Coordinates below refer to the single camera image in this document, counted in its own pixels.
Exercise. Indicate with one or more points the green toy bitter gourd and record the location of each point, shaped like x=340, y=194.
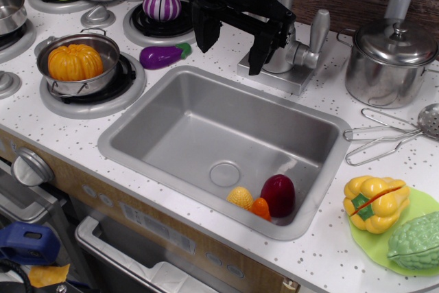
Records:
x=414, y=244

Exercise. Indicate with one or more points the far left stove burner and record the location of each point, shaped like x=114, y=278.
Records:
x=17, y=42

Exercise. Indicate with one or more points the grey stove knob centre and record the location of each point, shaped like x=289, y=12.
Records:
x=98, y=17

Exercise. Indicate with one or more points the orange toy carrot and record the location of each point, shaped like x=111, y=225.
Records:
x=260, y=208

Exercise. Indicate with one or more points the purple white toy onion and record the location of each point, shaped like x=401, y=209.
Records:
x=162, y=10

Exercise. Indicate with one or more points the silver oven knob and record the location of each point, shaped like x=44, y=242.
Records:
x=29, y=169

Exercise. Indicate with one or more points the silver sink basin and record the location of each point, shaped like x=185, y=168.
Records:
x=203, y=135

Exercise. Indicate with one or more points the light green plate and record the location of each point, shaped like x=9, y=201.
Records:
x=375, y=246

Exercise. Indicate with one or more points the front stove burner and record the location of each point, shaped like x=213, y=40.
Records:
x=126, y=88

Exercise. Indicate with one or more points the dark red toy fruit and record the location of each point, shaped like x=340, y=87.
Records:
x=279, y=193

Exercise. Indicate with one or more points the grey stove knob left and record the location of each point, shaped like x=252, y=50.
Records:
x=10, y=83

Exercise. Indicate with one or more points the large steel pot with lid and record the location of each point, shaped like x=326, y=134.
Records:
x=388, y=62

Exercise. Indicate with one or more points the steel slotted spoon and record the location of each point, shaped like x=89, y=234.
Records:
x=428, y=119

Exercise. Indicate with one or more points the back right stove burner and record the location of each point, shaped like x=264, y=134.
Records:
x=145, y=32

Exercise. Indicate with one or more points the silver toy faucet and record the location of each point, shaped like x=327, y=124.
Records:
x=291, y=68

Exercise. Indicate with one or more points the yellow tape piece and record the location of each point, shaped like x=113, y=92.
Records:
x=42, y=276

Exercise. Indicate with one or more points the yellow toy bell pepper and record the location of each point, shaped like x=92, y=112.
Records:
x=375, y=204

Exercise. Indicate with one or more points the steel pan with handles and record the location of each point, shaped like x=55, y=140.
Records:
x=105, y=46

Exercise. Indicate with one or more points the back left stove burner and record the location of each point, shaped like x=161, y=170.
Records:
x=61, y=7

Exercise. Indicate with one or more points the stove burner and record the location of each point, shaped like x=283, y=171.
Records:
x=126, y=88
x=17, y=42
x=145, y=32
x=61, y=7

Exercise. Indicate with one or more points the wire handled utensil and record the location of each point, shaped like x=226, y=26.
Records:
x=366, y=152

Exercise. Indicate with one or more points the blue clamp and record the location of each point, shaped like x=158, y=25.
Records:
x=29, y=244

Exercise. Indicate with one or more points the purple toy eggplant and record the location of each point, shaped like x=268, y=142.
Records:
x=158, y=57

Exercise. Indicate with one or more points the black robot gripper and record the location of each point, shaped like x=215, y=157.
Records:
x=267, y=20

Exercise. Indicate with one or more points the small steel pot left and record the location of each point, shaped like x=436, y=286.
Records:
x=13, y=15

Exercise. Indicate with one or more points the orange toy pumpkin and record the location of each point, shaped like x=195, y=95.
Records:
x=75, y=62

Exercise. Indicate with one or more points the yellow toy corn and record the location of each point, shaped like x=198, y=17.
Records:
x=240, y=197

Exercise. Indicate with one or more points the silver dishwasher door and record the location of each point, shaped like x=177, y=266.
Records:
x=124, y=261

